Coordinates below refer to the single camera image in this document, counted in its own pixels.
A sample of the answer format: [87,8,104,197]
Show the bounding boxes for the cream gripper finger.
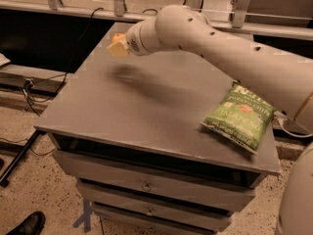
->
[107,39,130,57]

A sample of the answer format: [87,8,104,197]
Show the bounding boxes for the orange fruit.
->
[112,33,125,43]

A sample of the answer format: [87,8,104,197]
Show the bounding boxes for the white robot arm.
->
[108,5,313,235]

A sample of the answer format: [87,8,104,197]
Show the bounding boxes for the grey drawer cabinet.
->
[33,22,282,235]

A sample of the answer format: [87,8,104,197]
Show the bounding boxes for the green jalapeno chip bag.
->
[201,82,276,155]

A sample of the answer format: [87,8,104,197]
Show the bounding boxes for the top grey drawer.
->
[53,150,255,212]

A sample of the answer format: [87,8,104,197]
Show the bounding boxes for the grey drawer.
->
[91,203,216,235]
[75,181,233,232]
[53,150,255,212]

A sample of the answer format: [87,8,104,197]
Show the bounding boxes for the bottom grey drawer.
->
[91,203,216,235]

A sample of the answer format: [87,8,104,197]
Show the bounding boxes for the blue tape cross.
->
[72,199,92,233]

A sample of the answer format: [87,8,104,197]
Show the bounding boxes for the black metal floor bar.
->
[0,130,44,188]

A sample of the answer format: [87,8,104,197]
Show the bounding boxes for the middle grey drawer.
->
[75,181,233,232]

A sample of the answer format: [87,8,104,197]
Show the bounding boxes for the black shoe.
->
[6,211,46,235]

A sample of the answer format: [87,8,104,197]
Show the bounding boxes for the black cable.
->
[18,7,106,118]

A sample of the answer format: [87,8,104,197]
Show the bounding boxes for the white cable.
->
[275,111,313,139]

